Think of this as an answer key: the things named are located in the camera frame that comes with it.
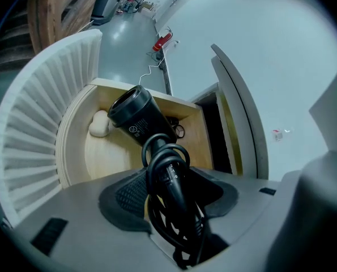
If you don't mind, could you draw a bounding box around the white cabinet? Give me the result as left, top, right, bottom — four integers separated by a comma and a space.
189, 43, 270, 180

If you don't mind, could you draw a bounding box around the black power adapter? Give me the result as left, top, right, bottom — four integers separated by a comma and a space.
148, 50, 164, 62

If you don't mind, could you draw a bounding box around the cream heart-shaped object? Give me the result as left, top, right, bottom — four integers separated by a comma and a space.
89, 109, 111, 138

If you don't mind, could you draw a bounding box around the wooden staircase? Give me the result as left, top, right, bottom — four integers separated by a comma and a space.
25, 0, 113, 55

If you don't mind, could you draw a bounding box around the black hair dryer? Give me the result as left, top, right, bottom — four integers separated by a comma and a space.
107, 84, 211, 269

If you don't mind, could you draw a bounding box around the grey floor cleaning machine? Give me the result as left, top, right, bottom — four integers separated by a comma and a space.
90, 0, 121, 26

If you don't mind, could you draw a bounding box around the small red and white packet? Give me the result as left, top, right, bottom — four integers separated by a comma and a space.
271, 127, 293, 143

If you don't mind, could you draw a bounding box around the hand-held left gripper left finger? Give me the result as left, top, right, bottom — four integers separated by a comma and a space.
12, 167, 181, 272

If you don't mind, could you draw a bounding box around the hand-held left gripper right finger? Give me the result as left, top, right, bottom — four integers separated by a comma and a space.
188, 165, 284, 247

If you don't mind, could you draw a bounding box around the white cable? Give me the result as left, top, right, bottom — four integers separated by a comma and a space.
138, 39, 181, 86

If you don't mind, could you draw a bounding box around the wooden drawer with white fluted front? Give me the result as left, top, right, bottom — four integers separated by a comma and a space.
0, 28, 215, 230

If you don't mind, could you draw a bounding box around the red fire extinguisher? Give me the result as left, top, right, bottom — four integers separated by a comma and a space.
152, 26, 175, 52

